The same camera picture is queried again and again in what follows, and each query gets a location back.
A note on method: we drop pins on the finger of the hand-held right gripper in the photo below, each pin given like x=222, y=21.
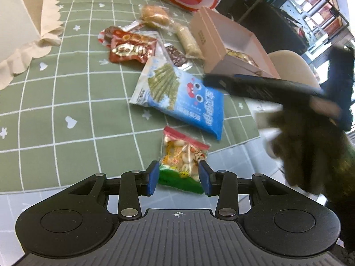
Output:
x=263, y=87

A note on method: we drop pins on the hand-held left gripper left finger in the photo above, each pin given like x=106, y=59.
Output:
x=152, y=178

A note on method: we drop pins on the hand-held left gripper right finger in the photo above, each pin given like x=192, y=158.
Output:
x=204, y=178

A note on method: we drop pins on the pink cardboard box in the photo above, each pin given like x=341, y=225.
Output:
x=222, y=36

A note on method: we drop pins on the blue seaweed snack packet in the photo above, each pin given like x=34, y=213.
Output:
x=177, y=94

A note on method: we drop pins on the cereal bar packet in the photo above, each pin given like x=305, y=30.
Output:
x=190, y=41

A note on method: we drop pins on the bread snack packet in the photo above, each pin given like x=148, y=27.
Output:
x=155, y=15

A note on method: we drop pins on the red snack packet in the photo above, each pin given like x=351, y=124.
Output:
x=130, y=48

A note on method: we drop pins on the white red-print snack packet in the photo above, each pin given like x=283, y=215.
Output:
x=106, y=34

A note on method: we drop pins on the person's right forearm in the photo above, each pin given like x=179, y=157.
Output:
x=310, y=149

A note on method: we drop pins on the beige chair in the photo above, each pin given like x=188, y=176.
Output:
x=291, y=63

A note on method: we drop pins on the golden snack packet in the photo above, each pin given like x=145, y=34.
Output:
x=241, y=56

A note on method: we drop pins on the glass display shelf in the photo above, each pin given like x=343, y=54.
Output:
x=319, y=5

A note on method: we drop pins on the black cabinet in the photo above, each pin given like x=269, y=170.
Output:
x=260, y=2

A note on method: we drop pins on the chocolate bar packet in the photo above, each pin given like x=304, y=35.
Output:
x=175, y=55

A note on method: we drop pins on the beige paper bag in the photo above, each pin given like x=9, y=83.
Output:
x=50, y=11

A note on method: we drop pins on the white cardboard box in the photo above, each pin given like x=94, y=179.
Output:
x=14, y=19

